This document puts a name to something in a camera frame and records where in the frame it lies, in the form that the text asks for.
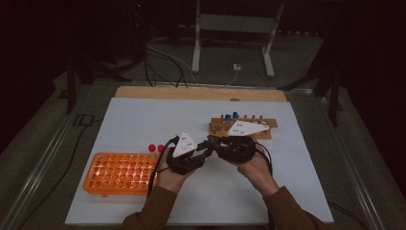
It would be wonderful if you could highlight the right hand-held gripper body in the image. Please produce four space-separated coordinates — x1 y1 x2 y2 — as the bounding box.
219 120 271 166

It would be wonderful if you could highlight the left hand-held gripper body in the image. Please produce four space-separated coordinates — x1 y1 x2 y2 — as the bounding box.
166 131 201 176

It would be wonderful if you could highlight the wooden test tube rack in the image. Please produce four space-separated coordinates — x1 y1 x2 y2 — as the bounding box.
209 116 279 141

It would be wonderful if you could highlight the orange plastic tube rack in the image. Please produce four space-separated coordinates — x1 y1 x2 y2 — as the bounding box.
82 151 158 196

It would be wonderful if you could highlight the person's left hand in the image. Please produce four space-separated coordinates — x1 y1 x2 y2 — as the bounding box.
155 148 196 195

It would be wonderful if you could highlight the person's right hand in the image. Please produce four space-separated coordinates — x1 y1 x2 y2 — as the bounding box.
235 135 273 196

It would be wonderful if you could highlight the wooden table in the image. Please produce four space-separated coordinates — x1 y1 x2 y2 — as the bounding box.
114 85 287 104

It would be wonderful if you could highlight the white table mat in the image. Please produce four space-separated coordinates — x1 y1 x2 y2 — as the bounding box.
64 97 335 226

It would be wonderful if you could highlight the white metal stand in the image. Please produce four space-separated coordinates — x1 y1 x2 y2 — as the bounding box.
191 0 285 79

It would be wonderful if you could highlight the black tripod stand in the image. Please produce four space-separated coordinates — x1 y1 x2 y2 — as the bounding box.
277 32 345 128
65 47 133 115

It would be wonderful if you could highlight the dark equipment with red light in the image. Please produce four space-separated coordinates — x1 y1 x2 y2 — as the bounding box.
127 0 151 65

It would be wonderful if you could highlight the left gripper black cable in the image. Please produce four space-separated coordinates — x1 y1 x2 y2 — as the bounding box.
147 135 180 197

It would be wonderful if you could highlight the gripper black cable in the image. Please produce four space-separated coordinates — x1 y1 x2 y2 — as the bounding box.
147 135 180 197
255 142 275 177

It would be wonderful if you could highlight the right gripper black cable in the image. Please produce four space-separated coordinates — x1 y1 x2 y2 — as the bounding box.
255 142 275 177

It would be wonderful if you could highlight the white plug cable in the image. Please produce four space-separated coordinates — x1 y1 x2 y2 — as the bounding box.
224 69 239 88

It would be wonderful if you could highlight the grey floor cable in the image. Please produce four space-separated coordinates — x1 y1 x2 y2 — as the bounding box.
147 42 200 84

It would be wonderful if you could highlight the thin black floor cable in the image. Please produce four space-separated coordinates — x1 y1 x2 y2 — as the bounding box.
15 118 104 230
327 200 370 230

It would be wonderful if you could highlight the metal frame rail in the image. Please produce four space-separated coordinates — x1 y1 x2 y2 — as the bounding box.
0 85 94 230
314 95 389 230

